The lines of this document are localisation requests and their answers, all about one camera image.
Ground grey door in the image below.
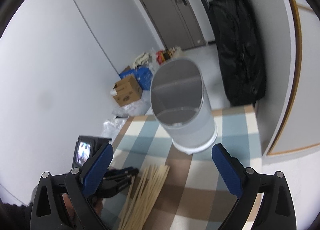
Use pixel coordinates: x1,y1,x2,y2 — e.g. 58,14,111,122
140,0,206,50

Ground white cylindrical utensil holder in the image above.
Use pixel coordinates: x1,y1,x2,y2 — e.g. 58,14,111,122
150,58,218,155

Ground black hanging garment bag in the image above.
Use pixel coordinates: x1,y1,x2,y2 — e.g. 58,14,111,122
210,0,266,106

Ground brown cardboard box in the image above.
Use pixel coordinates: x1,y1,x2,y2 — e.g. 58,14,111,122
110,75,143,107

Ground plaid blue brown tablecloth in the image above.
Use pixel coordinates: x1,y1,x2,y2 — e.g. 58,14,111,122
111,105,262,229

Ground white wood-trimmed cabinet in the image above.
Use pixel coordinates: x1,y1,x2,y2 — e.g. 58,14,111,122
266,0,319,156

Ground red snack bag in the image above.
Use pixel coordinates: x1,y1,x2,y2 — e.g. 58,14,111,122
156,50,172,65

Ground clear plastic bags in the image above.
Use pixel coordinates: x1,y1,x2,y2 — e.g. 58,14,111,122
101,91,151,142

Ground person's left hand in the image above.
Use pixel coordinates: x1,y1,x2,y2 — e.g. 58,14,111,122
61,193,103,220

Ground blue cardboard box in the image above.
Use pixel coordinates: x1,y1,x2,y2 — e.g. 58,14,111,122
119,66,153,91

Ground bundle of wooden chopsticks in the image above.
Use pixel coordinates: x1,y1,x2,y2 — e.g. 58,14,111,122
118,165,170,230

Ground cloth pile on boxes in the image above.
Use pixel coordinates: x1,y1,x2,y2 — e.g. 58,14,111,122
132,52,155,69

